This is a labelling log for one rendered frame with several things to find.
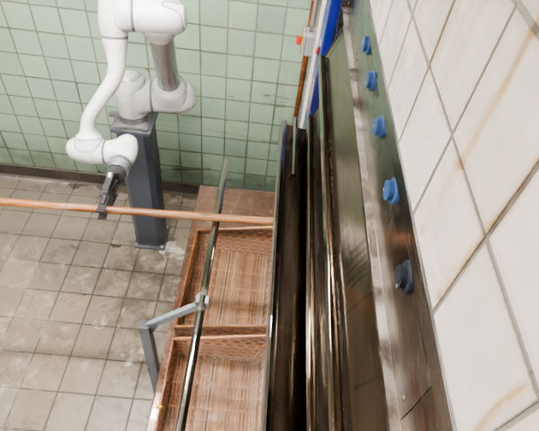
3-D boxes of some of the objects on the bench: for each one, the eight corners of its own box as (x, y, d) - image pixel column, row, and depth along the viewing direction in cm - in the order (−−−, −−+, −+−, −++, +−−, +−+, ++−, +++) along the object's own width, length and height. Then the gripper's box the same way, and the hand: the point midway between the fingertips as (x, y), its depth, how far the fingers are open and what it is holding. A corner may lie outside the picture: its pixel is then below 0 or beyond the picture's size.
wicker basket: (281, 360, 209) (289, 331, 188) (277, 505, 172) (287, 489, 151) (173, 351, 207) (168, 321, 186) (145, 496, 169) (136, 479, 149)
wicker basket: (287, 256, 247) (293, 223, 227) (281, 357, 210) (288, 327, 189) (196, 245, 246) (194, 211, 226) (173, 345, 209) (169, 314, 188)
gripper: (123, 158, 186) (107, 202, 171) (128, 186, 198) (114, 229, 183) (104, 156, 186) (86, 200, 170) (110, 185, 198) (94, 227, 182)
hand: (103, 209), depth 179 cm, fingers closed on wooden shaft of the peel, 3 cm apart
